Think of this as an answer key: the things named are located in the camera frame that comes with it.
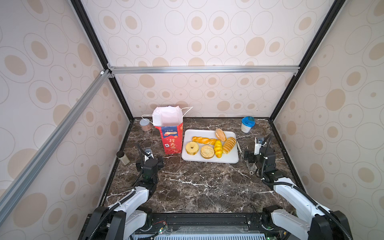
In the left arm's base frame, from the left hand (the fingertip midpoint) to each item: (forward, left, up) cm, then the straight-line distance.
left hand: (153, 153), depth 86 cm
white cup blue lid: (+26, -60, -2) cm, 66 cm away
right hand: (+3, -58, +3) cm, 58 cm away
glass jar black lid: (0, +20, -2) cm, 20 cm away
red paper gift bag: (+24, -7, +3) cm, 25 cm away
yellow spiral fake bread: (+12, -46, -8) cm, 48 cm away
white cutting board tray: (+4, -47, -11) cm, 49 cm away
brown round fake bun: (+5, -32, -7) cm, 33 cm away
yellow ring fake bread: (+6, -22, -7) cm, 24 cm away
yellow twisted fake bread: (+16, -30, -9) cm, 35 cm away
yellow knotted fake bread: (+8, -39, -7) cm, 41 cm away
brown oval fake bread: (+19, -42, -7) cm, 46 cm away
